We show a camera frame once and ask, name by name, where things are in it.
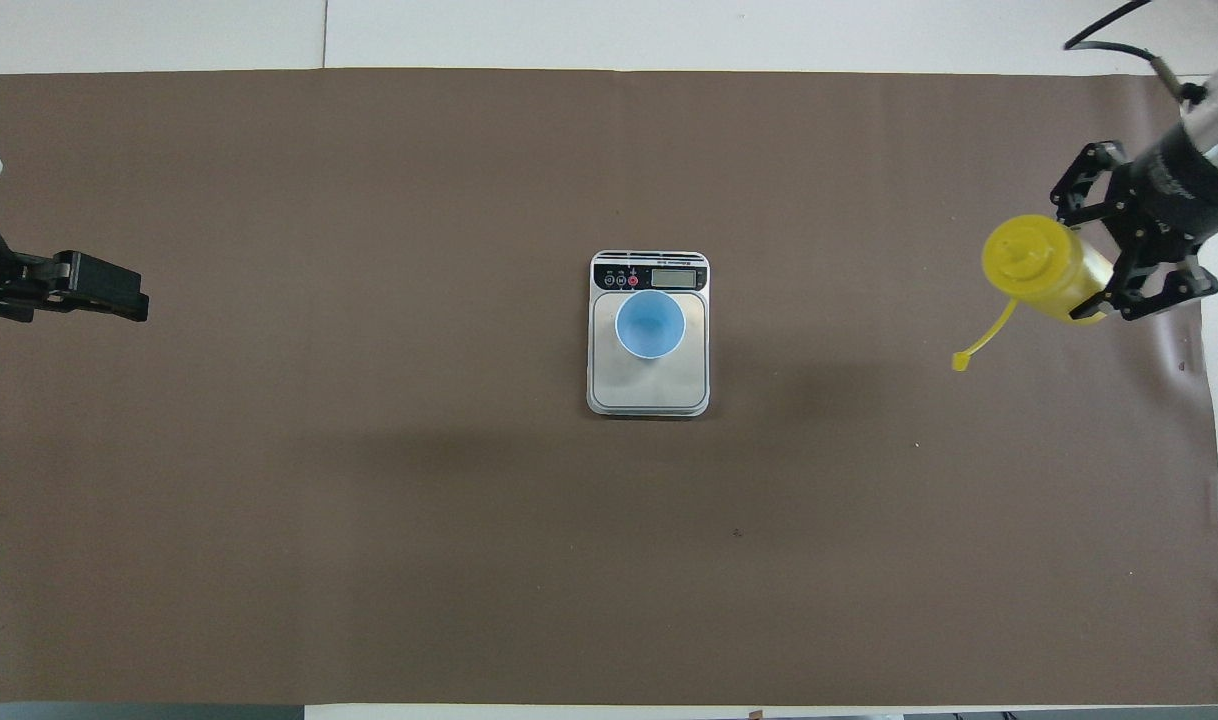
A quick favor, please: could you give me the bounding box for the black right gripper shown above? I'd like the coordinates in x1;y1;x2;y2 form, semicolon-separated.
1051;125;1218;323

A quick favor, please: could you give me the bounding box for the yellow squeeze bottle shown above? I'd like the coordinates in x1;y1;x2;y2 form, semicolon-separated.
952;214;1116;373

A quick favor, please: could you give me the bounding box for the light blue plastic cup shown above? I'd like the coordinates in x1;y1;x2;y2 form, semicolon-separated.
615;290;686;360

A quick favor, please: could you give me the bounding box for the silver digital kitchen scale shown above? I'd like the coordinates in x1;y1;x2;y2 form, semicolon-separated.
586;250;711;417

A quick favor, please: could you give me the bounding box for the brown table mat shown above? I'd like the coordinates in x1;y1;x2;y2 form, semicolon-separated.
0;68;1218;706

